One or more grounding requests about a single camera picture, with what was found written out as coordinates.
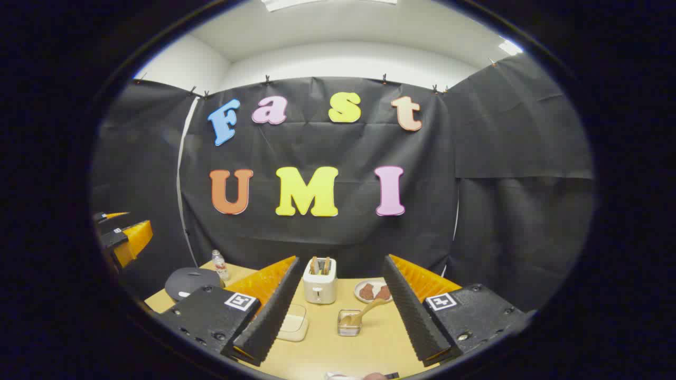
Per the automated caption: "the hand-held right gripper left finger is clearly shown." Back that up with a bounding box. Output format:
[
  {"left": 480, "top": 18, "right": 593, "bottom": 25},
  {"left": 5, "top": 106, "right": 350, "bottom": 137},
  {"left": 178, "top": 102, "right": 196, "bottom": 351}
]
[{"left": 156, "top": 256, "right": 301, "bottom": 367}]

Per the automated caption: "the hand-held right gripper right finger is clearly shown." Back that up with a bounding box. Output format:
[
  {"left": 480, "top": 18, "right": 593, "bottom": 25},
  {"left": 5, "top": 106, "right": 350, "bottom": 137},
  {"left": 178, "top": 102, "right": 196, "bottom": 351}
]
[{"left": 381, "top": 254, "right": 529, "bottom": 367}]

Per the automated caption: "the wooden spoon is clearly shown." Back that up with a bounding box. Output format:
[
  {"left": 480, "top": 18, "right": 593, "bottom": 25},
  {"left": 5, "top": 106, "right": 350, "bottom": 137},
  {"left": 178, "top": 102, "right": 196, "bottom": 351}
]
[{"left": 340, "top": 298, "right": 389, "bottom": 328}]

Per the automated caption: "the metal wire chopstick holder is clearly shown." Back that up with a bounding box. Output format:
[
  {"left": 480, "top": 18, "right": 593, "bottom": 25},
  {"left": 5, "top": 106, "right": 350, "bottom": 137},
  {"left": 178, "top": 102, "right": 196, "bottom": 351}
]
[{"left": 337, "top": 309, "right": 362, "bottom": 337}]

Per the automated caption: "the dark grey rice cooker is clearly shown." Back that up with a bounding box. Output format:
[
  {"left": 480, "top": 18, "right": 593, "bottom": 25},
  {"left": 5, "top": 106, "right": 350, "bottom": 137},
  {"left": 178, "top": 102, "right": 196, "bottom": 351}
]
[{"left": 165, "top": 268, "right": 225, "bottom": 302}]

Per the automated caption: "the clear plastic rice tray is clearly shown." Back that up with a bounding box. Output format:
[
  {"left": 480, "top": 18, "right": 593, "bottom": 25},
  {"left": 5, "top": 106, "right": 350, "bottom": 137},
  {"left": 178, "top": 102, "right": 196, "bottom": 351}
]
[{"left": 276, "top": 303, "right": 309, "bottom": 343}]

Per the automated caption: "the round white plate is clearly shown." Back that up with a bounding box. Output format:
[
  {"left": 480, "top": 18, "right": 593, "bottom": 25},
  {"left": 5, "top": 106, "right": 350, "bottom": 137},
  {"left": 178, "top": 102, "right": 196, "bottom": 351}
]
[{"left": 354, "top": 279, "right": 394, "bottom": 305}]

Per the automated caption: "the white toaster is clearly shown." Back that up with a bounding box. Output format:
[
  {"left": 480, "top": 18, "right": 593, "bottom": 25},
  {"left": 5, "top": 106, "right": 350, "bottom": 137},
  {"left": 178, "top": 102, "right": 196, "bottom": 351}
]
[{"left": 303, "top": 257, "right": 337, "bottom": 305}]

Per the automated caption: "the clear plastic drink bottle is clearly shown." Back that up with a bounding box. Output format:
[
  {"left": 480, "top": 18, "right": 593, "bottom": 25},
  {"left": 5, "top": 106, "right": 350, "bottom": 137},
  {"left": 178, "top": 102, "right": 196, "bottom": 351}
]
[{"left": 212, "top": 250, "right": 230, "bottom": 281}]

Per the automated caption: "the black backdrop cloth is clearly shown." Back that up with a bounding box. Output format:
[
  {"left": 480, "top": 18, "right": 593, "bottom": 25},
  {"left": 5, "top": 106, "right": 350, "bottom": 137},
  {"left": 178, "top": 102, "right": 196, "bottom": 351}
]
[{"left": 91, "top": 53, "right": 596, "bottom": 312}]

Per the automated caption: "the large ceiling light panel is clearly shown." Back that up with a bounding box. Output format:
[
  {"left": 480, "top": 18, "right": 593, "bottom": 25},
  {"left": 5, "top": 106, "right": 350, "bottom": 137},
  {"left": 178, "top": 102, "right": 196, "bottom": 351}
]
[{"left": 261, "top": 0, "right": 398, "bottom": 12}]

